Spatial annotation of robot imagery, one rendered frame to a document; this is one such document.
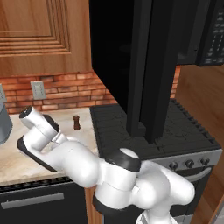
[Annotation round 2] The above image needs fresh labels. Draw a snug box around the black microwave door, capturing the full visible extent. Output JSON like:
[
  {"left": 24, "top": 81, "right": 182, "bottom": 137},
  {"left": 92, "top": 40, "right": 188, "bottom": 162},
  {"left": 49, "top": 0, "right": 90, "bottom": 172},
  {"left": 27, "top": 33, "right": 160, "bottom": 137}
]
[{"left": 88, "top": 0, "right": 179, "bottom": 144}]

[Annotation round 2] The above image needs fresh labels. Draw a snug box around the black microwave oven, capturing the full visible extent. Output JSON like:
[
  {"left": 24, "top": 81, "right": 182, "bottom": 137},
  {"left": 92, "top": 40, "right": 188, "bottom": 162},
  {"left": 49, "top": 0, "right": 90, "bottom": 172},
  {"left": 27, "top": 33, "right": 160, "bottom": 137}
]
[{"left": 176, "top": 0, "right": 224, "bottom": 67}]

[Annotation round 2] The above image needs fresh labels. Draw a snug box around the brown pepper mill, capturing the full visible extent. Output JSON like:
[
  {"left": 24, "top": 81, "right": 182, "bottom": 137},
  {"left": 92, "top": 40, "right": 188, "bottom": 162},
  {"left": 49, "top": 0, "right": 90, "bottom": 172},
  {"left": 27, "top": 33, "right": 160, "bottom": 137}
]
[{"left": 72, "top": 115, "right": 81, "bottom": 131}]

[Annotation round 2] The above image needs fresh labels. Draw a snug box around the black stove hob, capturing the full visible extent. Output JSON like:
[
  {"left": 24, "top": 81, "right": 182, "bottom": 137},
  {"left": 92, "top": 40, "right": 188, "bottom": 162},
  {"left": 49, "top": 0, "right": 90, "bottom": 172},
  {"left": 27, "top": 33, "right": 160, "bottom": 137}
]
[{"left": 89, "top": 98, "right": 223, "bottom": 161}]

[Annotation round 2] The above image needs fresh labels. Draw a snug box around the grey metal pot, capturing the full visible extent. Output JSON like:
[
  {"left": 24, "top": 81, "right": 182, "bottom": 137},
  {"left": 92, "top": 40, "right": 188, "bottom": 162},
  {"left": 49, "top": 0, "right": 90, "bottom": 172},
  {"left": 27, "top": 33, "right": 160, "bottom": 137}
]
[{"left": 0, "top": 101, "right": 14, "bottom": 145}]

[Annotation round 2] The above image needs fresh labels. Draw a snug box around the wooden cupboard door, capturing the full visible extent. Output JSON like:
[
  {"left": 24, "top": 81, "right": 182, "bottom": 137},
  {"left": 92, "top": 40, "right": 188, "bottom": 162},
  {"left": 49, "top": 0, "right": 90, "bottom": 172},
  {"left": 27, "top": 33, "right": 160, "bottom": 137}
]
[{"left": 0, "top": 0, "right": 94, "bottom": 78}]

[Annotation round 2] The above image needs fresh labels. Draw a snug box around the black oven door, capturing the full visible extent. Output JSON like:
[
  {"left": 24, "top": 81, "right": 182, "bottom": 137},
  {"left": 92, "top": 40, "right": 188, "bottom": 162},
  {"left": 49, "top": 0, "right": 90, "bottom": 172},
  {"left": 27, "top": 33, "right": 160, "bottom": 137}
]
[{"left": 171, "top": 166, "right": 215, "bottom": 224}]

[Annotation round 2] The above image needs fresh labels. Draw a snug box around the black dishwasher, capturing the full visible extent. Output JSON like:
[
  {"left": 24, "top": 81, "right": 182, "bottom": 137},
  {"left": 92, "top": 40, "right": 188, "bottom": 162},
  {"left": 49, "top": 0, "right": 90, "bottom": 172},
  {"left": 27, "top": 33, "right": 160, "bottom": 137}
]
[{"left": 0, "top": 176, "right": 88, "bottom": 224}]

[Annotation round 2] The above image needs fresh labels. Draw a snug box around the grey wall outlet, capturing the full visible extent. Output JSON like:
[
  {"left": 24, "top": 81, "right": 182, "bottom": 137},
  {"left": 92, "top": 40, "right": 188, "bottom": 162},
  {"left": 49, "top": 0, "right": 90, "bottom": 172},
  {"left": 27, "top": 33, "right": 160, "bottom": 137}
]
[{"left": 30, "top": 80, "right": 47, "bottom": 101}]

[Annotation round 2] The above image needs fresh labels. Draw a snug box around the grey oven door handle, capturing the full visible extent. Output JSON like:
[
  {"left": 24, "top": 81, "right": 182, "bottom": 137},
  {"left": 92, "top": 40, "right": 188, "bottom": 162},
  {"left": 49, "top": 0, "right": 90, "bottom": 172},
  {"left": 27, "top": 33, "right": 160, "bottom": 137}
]
[{"left": 183, "top": 167, "right": 212, "bottom": 183}]

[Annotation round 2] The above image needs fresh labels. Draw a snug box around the grey dishwasher handle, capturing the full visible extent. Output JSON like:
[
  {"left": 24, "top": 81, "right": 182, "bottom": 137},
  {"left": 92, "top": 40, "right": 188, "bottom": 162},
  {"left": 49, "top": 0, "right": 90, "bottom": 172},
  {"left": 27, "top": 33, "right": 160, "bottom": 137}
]
[{"left": 0, "top": 192, "right": 66, "bottom": 210}]

